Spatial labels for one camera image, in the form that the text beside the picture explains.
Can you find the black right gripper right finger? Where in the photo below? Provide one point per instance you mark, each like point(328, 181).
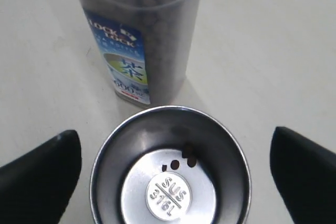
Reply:
point(304, 175)

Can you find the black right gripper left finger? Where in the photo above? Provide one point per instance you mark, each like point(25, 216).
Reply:
point(37, 187)

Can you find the steel mug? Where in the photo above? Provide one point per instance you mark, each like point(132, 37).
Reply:
point(170, 164)

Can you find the clear plastic container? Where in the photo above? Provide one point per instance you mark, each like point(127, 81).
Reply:
point(145, 45)

